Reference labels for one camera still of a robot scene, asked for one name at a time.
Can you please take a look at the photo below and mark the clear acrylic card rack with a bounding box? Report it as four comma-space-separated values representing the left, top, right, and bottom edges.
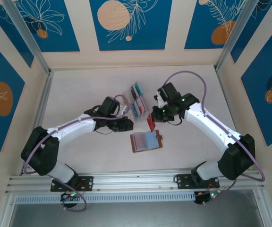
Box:
123, 82, 150, 122

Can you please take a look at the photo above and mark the brown leather card holder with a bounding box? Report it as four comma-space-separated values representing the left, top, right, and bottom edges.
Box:
130, 130, 164, 154

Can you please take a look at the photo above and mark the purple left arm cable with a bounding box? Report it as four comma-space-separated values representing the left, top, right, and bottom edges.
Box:
24, 94, 131, 212

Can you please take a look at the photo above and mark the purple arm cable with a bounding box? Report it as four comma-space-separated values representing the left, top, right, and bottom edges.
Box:
163, 70, 266, 206
24, 94, 131, 212

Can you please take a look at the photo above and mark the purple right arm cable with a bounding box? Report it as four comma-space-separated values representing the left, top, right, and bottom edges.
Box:
163, 70, 266, 206

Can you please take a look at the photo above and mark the aluminium mounting rail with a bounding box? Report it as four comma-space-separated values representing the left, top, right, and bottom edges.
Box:
5, 166, 266, 196

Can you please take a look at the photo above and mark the aluminium table side rail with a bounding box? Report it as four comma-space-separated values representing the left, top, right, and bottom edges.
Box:
214, 66, 256, 171
19, 70, 54, 176

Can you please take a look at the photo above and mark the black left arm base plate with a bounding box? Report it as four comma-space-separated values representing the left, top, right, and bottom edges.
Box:
50, 176, 94, 192

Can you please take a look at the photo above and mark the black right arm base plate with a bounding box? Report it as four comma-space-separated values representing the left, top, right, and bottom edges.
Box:
175, 174, 221, 190

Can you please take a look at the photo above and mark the white slotted cable duct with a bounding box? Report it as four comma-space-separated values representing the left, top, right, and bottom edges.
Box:
15, 192, 196, 205

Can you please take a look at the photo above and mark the aluminium frame post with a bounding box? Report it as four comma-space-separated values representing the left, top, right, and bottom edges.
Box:
214, 0, 272, 71
1, 0, 51, 74

